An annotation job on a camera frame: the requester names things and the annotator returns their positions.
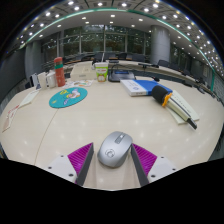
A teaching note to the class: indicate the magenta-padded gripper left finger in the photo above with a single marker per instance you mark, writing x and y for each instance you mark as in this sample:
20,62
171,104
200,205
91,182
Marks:
79,159

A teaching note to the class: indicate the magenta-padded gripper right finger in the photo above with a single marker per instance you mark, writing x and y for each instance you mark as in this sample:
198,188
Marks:
146,159

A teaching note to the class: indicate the silver grey computer mouse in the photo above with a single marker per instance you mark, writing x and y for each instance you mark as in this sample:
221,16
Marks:
113,151

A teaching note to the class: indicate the round teal cartoon mouse pad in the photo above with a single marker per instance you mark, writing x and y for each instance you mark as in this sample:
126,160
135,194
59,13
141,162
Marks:
63,99

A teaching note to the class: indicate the white booklet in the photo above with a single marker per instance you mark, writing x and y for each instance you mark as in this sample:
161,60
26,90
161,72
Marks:
186,108

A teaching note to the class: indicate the blue and white book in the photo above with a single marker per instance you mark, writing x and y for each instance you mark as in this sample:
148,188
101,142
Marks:
138,87

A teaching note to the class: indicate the red and white leaflet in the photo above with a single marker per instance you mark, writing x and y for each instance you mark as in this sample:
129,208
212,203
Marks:
10,117

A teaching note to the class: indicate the white lidded mug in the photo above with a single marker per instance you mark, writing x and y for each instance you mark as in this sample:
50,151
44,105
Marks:
51,80

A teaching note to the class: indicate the tall white paper cup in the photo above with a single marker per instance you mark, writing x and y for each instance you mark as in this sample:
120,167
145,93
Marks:
42,81

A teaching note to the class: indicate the black conference microphone unit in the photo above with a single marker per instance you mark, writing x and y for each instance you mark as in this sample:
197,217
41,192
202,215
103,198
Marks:
121,76

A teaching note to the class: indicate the red bottle with green band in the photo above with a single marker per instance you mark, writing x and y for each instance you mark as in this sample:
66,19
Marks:
59,73

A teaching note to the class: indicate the curved conference desk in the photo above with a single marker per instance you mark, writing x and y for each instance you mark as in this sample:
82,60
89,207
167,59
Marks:
173,73

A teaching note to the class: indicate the green printed paper cup with straw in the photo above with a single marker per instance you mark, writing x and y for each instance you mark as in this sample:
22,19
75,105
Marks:
101,71

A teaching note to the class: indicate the dark office chairs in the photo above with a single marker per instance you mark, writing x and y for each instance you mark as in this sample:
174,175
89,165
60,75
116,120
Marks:
163,62

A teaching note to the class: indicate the round ceiling lights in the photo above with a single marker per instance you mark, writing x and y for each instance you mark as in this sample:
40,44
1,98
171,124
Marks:
124,4

